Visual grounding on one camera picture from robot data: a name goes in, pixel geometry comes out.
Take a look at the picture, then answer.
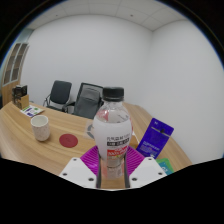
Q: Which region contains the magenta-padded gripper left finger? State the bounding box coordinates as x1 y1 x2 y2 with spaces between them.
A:
58 145 102 190

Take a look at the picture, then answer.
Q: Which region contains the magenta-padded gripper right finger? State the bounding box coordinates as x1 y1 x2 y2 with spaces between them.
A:
123 145 168 190

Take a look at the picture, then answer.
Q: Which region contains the clear bottle with black cap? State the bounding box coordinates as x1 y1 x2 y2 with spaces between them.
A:
92 86 134 181

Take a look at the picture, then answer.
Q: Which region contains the green flat box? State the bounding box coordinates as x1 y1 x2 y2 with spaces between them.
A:
155 158 175 175

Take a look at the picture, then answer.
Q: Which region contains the purple hanging package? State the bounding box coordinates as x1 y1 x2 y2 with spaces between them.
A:
135 117 175 160

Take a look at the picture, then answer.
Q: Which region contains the flat round red coaster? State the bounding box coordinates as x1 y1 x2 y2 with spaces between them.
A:
58 133 79 149

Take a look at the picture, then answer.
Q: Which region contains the wooden side desk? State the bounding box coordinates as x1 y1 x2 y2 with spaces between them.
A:
124 102 154 136

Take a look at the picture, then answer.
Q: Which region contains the white speckled cup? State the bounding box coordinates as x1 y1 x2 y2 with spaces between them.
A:
30 114 51 142

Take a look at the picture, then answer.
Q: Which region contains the mesh office chair with bag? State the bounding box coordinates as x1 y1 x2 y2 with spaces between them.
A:
63 82 104 120

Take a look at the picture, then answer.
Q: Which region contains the white leaflet with coloured prints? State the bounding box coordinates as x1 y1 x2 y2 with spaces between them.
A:
20 104 45 118

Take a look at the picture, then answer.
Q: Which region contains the black office chair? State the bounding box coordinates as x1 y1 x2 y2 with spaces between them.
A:
42 79 73 112

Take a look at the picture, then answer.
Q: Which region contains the tan cardboard box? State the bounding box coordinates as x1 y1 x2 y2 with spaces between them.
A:
14 94 30 111

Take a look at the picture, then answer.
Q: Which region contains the black box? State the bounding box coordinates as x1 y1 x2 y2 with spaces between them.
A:
11 84 29 101

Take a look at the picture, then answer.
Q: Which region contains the sheet with grey ring print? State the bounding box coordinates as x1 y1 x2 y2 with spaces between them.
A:
84 119 98 140

